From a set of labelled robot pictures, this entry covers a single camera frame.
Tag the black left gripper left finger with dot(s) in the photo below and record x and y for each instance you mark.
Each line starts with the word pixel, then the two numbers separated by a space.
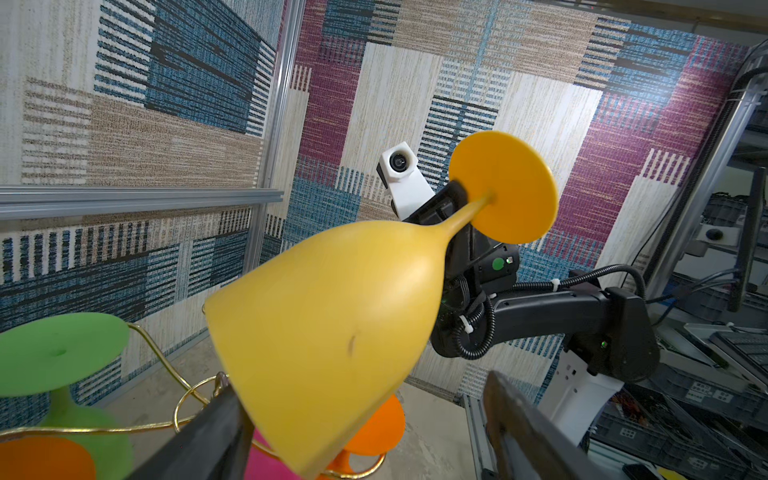
pixel 215 445

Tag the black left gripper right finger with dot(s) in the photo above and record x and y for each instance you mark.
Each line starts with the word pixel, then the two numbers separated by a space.
pixel 525 443

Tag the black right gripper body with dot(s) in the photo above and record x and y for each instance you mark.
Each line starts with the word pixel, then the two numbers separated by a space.
pixel 484 264

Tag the pink wine glass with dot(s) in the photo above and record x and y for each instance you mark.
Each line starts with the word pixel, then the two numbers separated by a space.
pixel 261 466

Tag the orange wine glass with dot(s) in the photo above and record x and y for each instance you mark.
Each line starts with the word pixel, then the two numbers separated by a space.
pixel 45 458
pixel 380 434

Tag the yellow wine glass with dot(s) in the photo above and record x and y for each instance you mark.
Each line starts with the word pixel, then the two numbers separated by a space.
pixel 315 340

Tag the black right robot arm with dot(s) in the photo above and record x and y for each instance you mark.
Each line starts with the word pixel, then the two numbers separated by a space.
pixel 609 341

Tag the green wine glass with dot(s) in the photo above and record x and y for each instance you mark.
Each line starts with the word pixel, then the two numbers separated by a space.
pixel 49 355

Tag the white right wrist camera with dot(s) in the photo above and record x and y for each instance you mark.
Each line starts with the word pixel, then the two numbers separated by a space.
pixel 398 171

